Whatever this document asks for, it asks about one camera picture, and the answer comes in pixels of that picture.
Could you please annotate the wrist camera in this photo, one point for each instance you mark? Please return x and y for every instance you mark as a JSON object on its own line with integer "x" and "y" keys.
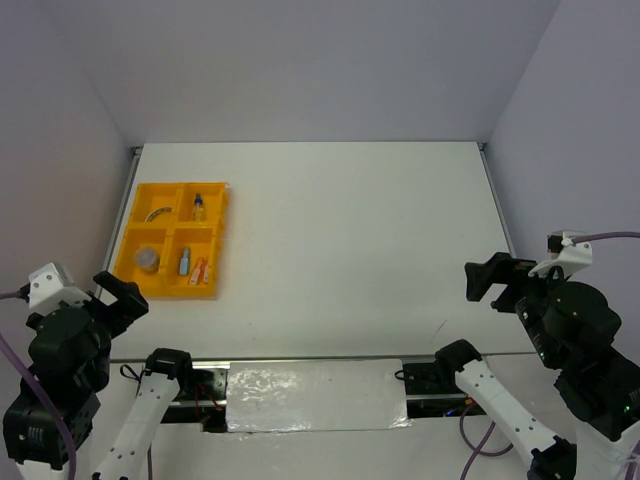
{"x": 566, "y": 257}
{"x": 50, "y": 288}

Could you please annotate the silver foil sheet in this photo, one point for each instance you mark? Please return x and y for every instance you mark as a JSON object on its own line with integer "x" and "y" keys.
{"x": 314, "y": 396}

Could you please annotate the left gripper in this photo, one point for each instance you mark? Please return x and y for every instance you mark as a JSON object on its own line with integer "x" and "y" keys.
{"x": 121, "y": 316}

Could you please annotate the small blue-capped spray bottle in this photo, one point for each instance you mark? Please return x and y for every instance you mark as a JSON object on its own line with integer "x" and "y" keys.
{"x": 198, "y": 214}

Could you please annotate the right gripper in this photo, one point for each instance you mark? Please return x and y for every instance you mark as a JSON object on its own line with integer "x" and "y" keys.
{"x": 500, "y": 265}

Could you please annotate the clear jar of clips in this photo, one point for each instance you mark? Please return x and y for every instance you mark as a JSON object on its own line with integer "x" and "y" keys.
{"x": 147, "y": 259}

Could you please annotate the blue correction tape dispenser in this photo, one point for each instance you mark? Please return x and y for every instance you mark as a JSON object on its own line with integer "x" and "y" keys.
{"x": 185, "y": 260}

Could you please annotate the masking tape roll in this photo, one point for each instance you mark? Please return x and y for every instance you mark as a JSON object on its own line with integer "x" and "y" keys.
{"x": 158, "y": 212}

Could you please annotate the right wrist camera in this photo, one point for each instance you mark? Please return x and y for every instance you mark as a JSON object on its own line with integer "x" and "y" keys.
{"x": 566, "y": 257}

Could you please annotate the yellow plastic organizer tray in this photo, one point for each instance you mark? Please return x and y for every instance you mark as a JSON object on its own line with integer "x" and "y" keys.
{"x": 170, "y": 233}

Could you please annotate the orange correction tape dispenser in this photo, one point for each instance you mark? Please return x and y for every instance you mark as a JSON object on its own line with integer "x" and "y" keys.
{"x": 198, "y": 271}

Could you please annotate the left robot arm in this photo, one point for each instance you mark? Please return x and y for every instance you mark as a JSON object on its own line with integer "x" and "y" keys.
{"x": 47, "y": 428}

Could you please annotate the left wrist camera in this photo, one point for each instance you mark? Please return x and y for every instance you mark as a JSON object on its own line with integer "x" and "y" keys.
{"x": 50, "y": 288}

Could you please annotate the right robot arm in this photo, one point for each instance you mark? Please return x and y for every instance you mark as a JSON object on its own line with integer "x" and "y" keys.
{"x": 571, "y": 328}

